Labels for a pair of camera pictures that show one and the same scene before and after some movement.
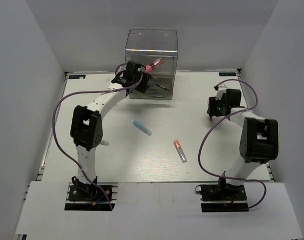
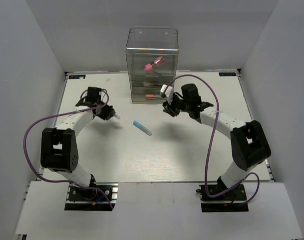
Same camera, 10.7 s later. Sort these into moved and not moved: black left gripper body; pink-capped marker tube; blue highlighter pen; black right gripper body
Moved: black right gripper body; black left gripper body
Not moved: blue highlighter pen; pink-capped marker tube
